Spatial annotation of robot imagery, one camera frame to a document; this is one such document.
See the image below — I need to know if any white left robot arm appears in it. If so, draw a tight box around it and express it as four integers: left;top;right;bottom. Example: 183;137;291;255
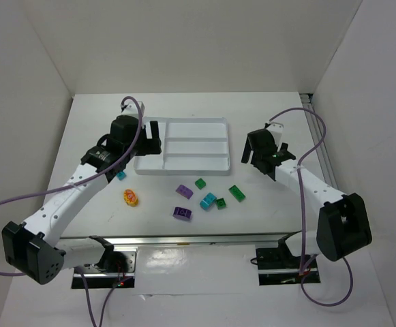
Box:
1;115;162;285

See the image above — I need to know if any teal long lego brick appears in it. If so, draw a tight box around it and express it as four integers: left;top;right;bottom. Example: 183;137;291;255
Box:
117;172;126;181

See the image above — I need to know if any green square lego brick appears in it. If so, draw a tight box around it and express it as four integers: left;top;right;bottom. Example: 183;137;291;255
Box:
195;178;207;189

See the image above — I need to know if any aluminium side rail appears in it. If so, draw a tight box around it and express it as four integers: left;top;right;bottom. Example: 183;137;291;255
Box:
299;93;337;188

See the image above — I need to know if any white compartment tray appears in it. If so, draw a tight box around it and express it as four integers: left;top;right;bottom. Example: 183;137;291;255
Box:
134;117;230;176

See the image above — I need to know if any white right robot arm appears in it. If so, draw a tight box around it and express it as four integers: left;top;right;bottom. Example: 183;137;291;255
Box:
241;127;372;262

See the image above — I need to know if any green long lego brick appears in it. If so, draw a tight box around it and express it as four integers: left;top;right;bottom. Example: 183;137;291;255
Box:
228;185;245;202

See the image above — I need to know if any teal curved lego brick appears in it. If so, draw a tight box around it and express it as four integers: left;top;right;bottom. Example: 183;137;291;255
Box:
200;193;217;211

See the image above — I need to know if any purple curved lego brick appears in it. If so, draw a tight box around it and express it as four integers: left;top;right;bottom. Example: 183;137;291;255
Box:
176;185;194;200

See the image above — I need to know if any small green lego brick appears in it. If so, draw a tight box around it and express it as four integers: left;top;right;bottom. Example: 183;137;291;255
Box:
215;198;227;210

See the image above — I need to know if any yellow butterfly lego brick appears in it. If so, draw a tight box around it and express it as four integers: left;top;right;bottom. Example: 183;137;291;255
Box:
123;189;138;207

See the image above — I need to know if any purple flower lego brick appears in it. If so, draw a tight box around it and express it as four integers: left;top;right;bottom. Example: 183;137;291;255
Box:
172;206;192;221

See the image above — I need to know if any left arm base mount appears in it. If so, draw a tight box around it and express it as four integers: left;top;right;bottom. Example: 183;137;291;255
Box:
82;247;137;290

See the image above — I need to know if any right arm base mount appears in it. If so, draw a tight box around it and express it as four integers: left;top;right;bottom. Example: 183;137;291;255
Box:
250;248;320;286

